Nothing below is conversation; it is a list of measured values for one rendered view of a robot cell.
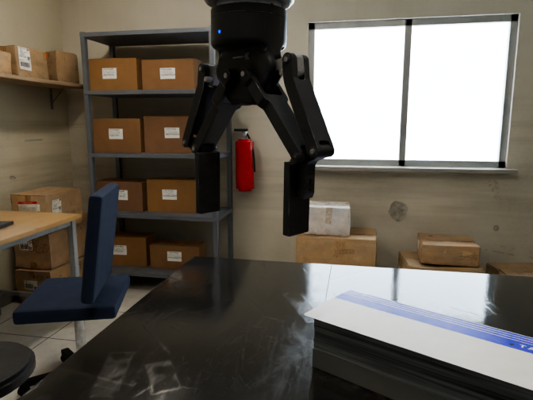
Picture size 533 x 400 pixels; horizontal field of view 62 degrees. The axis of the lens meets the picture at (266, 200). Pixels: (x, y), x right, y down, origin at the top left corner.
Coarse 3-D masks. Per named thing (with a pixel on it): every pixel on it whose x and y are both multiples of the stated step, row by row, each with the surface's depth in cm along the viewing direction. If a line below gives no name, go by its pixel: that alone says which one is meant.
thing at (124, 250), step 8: (120, 232) 382; (128, 232) 382; (120, 240) 366; (128, 240) 365; (136, 240) 364; (144, 240) 363; (152, 240) 377; (120, 248) 367; (128, 248) 366; (136, 248) 365; (144, 248) 364; (120, 256) 369; (128, 256) 367; (136, 256) 366; (144, 256) 365; (120, 264) 370; (128, 264) 369; (136, 264) 368; (144, 264) 367
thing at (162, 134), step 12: (144, 120) 345; (156, 120) 343; (168, 120) 341; (180, 120) 340; (144, 132) 346; (156, 132) 344; (168, 132) 343; (180, 132) 341; (144, 144) 348; (156, 144) 346; (168, 144) 345; (180, 144) 343
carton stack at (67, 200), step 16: (32, 192) 332; (48, 192) 332; (64, 192) 333; (16, 208) 321; (32, 208) 317; (48, 208) 318; (64, 208) 335; (80, 208) 353; (80, 224) 357; (32, 240) 324; (48, 240) 321; (64, 240) 340; (80, 240) 358; (16, 256) 329; (32, 256) 326; (48, 256) 323; (64, 256) 340; (80, 256) 366; (16, 272) 327; (32, 272) 324; (48, 272) 321; (64, 272) 338; (80, 272) 356; (32, 288) 327
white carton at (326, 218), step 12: (312, 204) 341; (324, 204) 341; (336, 204) 344; (348, 204) 340; (312, 216) 329; (324, 216) 327; (336, 216) 326; (348, 216) 325; (312, 228) 330; (324, 228) 328; (336, 228) 327; (348, 228) 326
